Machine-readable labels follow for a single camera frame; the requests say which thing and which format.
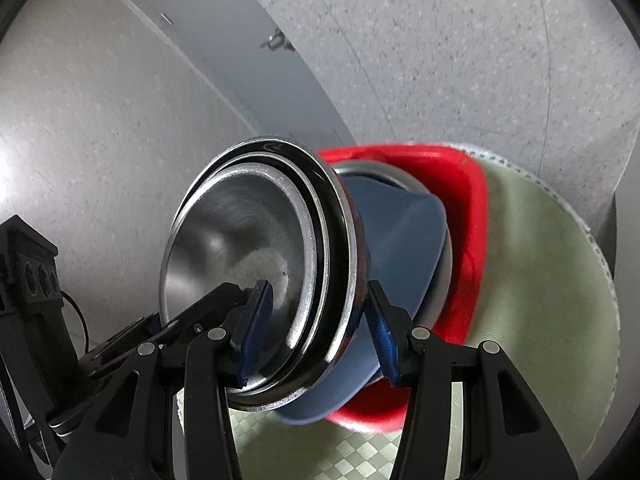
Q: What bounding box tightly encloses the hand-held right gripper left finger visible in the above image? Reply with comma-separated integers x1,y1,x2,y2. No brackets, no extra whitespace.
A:
52,280,276,480

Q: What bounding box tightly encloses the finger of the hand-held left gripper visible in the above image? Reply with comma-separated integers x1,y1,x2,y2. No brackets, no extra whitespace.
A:
76,312,177,380
162,282,249,343

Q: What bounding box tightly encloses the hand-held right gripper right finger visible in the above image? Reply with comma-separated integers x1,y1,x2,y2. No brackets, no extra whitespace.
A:
365,280,581,480

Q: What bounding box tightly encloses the small steel bowl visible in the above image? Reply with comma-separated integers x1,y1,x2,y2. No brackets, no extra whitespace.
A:
160,160,321,391
170,147,346,401

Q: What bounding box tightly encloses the blue plastic bowl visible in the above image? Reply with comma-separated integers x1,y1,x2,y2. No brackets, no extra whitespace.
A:
277,176,448,426

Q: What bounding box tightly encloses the ribbed steel bowl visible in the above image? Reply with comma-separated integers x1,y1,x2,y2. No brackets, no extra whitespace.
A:
172,136,372,413

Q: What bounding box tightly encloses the red plastic basin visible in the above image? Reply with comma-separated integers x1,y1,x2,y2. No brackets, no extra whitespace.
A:
317,145,490,433

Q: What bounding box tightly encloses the large steel bowl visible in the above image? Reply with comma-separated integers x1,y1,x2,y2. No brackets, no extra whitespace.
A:
332,161,455,386

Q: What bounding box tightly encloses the grey door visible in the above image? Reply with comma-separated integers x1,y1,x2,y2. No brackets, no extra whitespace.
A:
95,0,356,146

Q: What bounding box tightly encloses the black cable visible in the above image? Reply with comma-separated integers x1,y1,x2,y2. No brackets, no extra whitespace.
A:
59,290,92,358

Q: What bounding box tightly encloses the metal door handle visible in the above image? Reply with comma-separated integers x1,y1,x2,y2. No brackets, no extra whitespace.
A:
260,30,296,53

